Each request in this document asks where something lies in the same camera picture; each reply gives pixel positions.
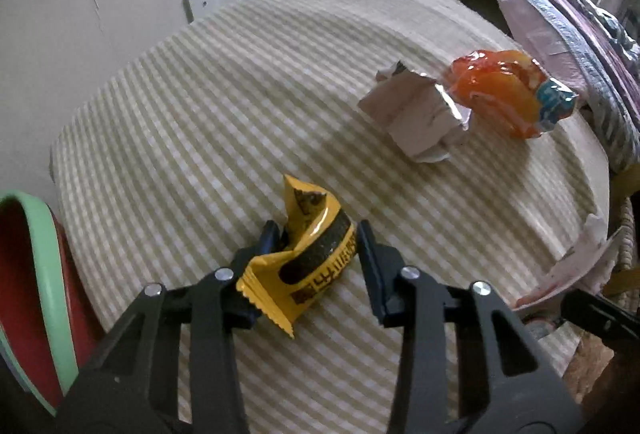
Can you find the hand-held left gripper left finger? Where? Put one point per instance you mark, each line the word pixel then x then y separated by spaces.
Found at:
pixel 270 236

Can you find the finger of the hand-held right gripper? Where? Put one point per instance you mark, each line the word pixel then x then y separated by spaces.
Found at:
pixel 600 314

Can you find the blue grey patterned quilt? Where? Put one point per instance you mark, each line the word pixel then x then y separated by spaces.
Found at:
pixel 575 24

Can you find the yellow snack wrapper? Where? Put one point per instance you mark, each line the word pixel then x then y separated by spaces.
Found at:
pixel 310 259

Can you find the crumpled white paper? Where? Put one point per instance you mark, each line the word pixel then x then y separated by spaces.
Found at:
pixel 580 264

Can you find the crumpled silver wrapper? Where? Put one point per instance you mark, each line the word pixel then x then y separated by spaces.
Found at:
pixel 410 114

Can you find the orange snack wrapper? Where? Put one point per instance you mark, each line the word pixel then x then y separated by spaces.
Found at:
pixel 505 89

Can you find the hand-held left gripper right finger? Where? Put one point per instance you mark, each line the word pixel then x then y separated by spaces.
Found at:
pixel 367 256

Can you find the checkered beige tablecloth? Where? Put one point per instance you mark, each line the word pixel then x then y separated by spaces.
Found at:
pixel 250 114

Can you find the green bin with red inside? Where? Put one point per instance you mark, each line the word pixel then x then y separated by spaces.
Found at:
pixel 30 294

